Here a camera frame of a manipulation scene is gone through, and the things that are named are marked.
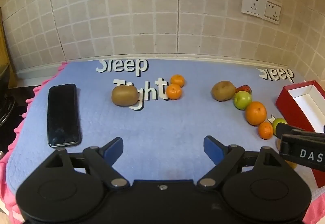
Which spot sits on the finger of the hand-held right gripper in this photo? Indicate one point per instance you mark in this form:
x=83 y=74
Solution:
x=288 y=129

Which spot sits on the brown kiwi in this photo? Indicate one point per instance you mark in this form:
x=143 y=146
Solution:
x=223 y=90
x=124 y=95

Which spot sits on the small mandarin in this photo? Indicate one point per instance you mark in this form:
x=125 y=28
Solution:
x=174 y=92
x=265 y=130
x=177 y=80

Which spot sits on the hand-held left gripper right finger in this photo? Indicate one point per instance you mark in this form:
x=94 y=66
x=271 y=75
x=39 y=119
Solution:
x=212 y=149

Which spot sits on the large orange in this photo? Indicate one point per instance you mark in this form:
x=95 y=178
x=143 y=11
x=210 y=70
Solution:
x=256 y=113

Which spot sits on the grey-framed wall socket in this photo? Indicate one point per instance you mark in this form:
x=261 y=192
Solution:
x=273 y=12

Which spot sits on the small green apple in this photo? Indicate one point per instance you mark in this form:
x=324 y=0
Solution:
x=279 y=122

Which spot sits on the white wall socket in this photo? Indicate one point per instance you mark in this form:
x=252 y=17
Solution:
x=254 y=3

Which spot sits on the dark appliance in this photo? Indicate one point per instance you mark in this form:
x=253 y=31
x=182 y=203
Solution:
x=5 y=97

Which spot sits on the black smartphone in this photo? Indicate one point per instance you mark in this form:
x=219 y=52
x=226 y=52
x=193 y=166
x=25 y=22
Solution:
x=63 y=115

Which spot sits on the red strawberry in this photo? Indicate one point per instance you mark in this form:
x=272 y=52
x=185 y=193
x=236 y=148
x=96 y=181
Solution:
x=244 y=88

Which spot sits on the blue printed blanket pink trim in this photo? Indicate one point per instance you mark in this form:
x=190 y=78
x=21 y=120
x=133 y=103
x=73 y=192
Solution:
x=162 y=122

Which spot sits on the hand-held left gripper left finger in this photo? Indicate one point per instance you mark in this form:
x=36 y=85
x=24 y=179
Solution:
x=115 y=147

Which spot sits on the red box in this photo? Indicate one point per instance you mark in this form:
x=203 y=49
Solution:
x=287 y=102

